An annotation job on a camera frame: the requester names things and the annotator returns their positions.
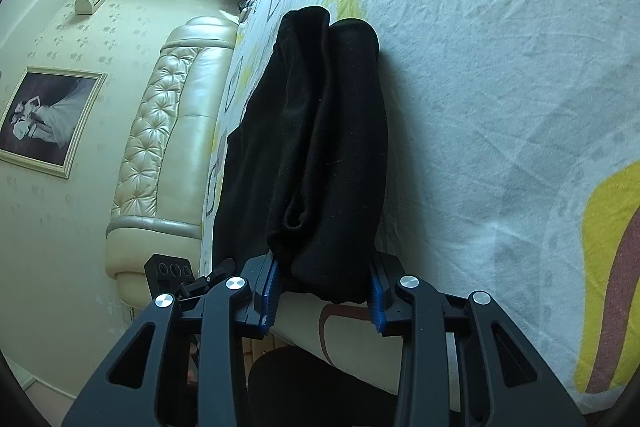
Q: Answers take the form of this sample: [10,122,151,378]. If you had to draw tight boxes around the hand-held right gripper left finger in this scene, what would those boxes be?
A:
[61,252,281,427]

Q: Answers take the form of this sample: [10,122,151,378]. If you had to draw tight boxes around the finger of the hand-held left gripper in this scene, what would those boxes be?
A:
[177,258,237,304]

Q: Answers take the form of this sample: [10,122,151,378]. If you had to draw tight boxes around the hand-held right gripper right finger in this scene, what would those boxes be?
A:
[367,251,587,427]

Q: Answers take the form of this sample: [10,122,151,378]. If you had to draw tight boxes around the black pants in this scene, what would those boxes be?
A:
[212,6,392,308]

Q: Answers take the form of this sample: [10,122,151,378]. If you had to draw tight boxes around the person's dark trouser leg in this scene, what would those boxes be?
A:
[247,347,407,427]

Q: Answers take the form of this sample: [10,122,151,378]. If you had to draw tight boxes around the cream tufted leather headboard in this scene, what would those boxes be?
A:
[104,14,242,309]

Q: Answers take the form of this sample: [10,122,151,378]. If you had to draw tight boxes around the framed photograph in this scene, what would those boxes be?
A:
[0,66,109,180]

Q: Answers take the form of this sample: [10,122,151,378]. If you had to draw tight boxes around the white patterned bed sheet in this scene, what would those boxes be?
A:
[200,0,640,413]

